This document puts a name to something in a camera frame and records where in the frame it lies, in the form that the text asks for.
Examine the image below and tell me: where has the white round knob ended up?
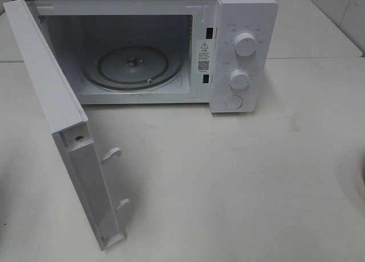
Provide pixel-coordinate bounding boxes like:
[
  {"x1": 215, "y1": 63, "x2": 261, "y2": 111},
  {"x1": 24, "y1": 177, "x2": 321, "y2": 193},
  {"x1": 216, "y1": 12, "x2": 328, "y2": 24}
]
[
  {"x1": 229, "y1": 69, "x2": 250, "y2": 90},
  {"x1": 233, "y1": 31, "x2": 257, "y2": 57}
]

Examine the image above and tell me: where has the white microwave door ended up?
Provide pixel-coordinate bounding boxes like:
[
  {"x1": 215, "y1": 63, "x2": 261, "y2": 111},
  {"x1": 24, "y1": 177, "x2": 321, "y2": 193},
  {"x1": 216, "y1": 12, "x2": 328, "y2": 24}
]
[{"x1": 4, "y1": 0, "x2": 129, "y2": 251}]

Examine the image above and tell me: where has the white round door button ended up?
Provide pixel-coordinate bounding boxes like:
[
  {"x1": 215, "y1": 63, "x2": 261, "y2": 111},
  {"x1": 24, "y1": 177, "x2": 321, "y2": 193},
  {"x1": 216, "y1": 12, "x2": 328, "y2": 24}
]
[{"x1": 225, "y1": 95, "x2": 243, "y2": 109}]

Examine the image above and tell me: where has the pink round plate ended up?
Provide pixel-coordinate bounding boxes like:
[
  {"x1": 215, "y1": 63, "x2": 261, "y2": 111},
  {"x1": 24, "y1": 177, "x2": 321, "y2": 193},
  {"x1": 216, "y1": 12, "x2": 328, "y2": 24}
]
[{"x1": 361, "y1": 161, "x2": 365, "y2": 186}]

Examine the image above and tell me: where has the white microwave oven body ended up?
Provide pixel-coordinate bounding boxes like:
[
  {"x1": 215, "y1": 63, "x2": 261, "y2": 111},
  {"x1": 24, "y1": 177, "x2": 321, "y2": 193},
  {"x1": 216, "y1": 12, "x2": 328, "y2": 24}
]
[{"x1": 11, "y1": 0, "x2": 278, "y2": 113}]

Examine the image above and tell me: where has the white warning label sticker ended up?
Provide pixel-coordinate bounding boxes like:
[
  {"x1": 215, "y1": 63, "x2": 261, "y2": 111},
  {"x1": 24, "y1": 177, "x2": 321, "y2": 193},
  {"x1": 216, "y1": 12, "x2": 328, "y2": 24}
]
[{"x1": 196, "y1": 39, "x2": 214, "y2": 73}]

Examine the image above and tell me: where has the glass microwave turntable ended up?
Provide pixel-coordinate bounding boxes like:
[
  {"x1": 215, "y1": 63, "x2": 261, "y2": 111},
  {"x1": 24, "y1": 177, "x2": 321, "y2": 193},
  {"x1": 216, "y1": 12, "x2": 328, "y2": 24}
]
[{"x1": 83, "y1": 46, "x2": 184, "y2": 91}]

